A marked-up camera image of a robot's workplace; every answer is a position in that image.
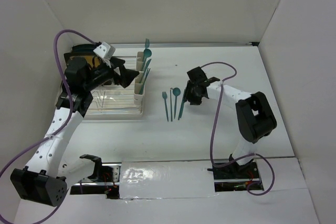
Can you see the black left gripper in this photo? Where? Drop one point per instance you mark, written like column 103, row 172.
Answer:
column 126, row 75

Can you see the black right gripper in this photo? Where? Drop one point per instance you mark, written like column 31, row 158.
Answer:
column 187, row 95

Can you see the teal chopstick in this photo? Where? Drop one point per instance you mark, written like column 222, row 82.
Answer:
column 145, row 81
column 171, row 106

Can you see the teal spoon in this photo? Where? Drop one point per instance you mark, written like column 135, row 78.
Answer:
column 146, row 54
column 176, row 92

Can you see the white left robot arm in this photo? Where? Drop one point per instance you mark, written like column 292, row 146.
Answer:
column 46, row 178

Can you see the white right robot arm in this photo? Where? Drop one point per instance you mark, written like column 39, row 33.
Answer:
column 255, row 117

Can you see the small teal fork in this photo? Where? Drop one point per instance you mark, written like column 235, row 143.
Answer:
column 164, row 96

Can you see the clear dish rack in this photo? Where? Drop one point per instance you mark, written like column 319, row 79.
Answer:
column 114, row 102

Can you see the cream utensil holder near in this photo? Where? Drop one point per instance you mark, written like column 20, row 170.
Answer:
column 138, row 89

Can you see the black framed yellow plate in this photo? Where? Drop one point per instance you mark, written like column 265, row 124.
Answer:
column 84, row 51

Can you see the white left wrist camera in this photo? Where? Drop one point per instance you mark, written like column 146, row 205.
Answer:
column 104, row 51

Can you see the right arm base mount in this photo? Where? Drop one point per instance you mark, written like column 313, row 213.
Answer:
column 236, row 178

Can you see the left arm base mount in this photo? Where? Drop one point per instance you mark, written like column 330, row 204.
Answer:
column 105, row 180

